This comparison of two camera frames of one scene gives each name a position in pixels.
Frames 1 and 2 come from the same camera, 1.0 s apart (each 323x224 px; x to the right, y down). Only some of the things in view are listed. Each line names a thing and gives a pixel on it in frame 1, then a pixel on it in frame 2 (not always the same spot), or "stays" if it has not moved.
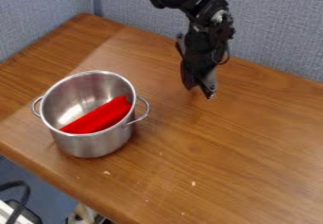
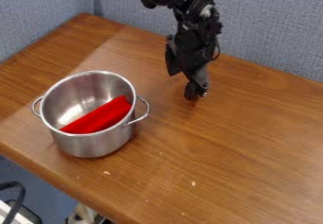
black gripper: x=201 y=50 → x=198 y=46
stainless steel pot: x=74 y=94 stays
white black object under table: x=82 y=215 stays
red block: x=108 y=116 stays
